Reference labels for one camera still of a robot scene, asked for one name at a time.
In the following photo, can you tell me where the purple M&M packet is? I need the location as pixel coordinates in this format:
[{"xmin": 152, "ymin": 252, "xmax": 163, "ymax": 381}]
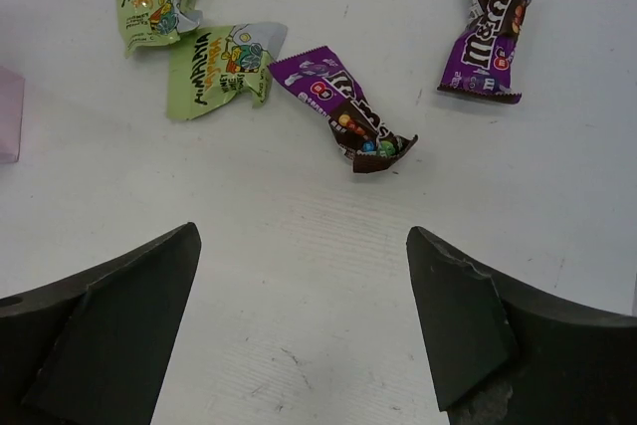
[
  {"xmin": 438, "ymin": 0, "xmax": 532, "ymax": 105},
  {"xmin": 269, "ymin": 46, "xmax": 418, "ymax": 174}
]

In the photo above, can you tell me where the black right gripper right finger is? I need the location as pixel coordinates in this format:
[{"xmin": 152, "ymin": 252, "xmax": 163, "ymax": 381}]
[{"xmin": 406, "ymin": 227, "xmax": 636, "ymax": 424}]

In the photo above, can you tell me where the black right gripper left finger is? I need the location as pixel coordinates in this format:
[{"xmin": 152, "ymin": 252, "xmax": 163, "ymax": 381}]
[{"xmin": 1, "ymin": 222, "xmax": 201, "ymax": 424}]

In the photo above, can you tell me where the pink paper bag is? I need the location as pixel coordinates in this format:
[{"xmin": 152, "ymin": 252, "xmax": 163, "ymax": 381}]
[{"xmin": 0, "ymin": 67, "xmax": 25, "ymax": 164}]

